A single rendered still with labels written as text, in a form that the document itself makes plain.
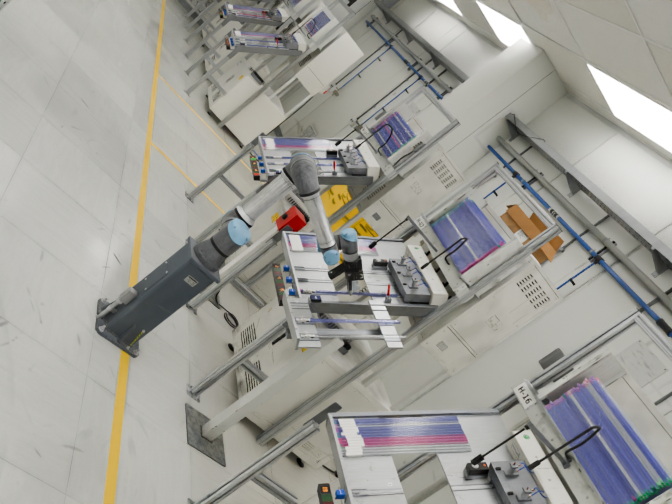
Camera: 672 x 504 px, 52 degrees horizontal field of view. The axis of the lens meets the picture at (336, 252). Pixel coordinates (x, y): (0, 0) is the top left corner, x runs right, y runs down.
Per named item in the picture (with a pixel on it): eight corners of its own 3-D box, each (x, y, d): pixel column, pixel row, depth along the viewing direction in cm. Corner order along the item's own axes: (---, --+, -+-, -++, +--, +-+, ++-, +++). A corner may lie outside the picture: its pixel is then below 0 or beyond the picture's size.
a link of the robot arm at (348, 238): (338, 227, 330) (356, 225, 330) (339, 247, 336) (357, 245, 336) (339, 236, 323) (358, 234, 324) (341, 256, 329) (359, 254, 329)
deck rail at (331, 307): (297, 312, 333) (299, 301, 330) (297, 310, 335) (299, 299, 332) (436, 317, 351) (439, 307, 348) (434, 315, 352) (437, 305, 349)
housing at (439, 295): (426, 316, 352) (433, 293, 345) (401, 265, 393) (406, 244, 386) (441, 317, 354) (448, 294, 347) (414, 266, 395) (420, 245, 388)
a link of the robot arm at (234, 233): (211, 241, 303) (234, 222, 300) (213, 229, 315) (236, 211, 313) (229, 260, 307) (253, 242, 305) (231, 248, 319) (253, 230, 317)
